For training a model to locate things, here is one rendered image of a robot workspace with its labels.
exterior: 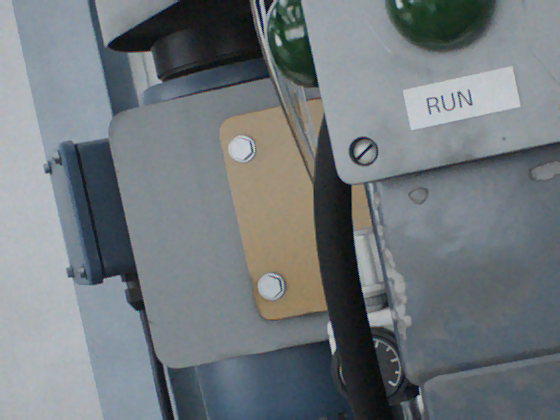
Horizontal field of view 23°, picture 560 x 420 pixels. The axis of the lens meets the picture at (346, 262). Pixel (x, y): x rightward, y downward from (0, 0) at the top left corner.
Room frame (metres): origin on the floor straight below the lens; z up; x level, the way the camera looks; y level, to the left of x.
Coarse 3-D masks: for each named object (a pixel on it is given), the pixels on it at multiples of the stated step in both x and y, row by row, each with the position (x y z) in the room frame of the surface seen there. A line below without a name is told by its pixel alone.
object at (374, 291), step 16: (368, 240) 0.63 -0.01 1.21; (368, 256) 0.63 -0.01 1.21; (368, 272) 0.63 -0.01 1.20; (368, 288) 0.63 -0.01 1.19; (384, 288) 0.63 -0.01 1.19; (368, 304) 0.63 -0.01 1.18; (384, 304) 0.64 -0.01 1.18; (368, 320) 0.63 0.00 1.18; (384, 320) 0.63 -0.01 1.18; (400, 400) 0.63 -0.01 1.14
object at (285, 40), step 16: (288, 0) 0.38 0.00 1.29; (272, 16) 0.39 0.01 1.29; (288, 16) 0.38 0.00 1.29; (304, 16) 0.38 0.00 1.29; (272, 32) 0.38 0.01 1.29; (288, 32) 0.38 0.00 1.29; (304, 32) 0.38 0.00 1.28; (272, 48) 0.39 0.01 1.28; (288, 48) 0.38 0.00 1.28; (304, 48) 0.38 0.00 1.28; (288, 64) 0.38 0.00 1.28; (304, 64) 0.38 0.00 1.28; (304, 80) 0.39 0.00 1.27
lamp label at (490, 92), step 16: (448, 80) 0.37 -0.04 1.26; (464, 80) 0.36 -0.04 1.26; (480, 80) 0.36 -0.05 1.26; (496, 80) 0.36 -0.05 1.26; (512, 80) 0.36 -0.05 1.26; (416, 96) 0.37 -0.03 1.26; (432, 96) 0.37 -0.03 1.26; (448, 96) 0.37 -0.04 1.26; (464, 96) 0.36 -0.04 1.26; (480, 96) 0.36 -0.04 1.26; (496, 96) 0.36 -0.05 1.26; (512, 96) 0.36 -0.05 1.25; (416, 112) 0.37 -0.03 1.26; (432, 112) 0.37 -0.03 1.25; (448, 112) 0.37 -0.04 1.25; (464, 112) 0.36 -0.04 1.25; (480, 112) 0.36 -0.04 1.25; (416, 128) 0.37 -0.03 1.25
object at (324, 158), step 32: (320, 128) 0.44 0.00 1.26; (320, 160) 0.43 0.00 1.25; (320, 192) 0.43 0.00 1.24; (320, 224) 0.44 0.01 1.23; (352, 224) 0.44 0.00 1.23; (320, 256) 0.44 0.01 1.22; (352, 256) 0.44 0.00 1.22; (352, 288) 0.44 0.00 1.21; (352, 320) 0.44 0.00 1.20; (352, 352) 0.44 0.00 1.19; (352, 384) 0.44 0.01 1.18; (384, 384) 0.45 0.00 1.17; (384, 416) 0.45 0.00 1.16
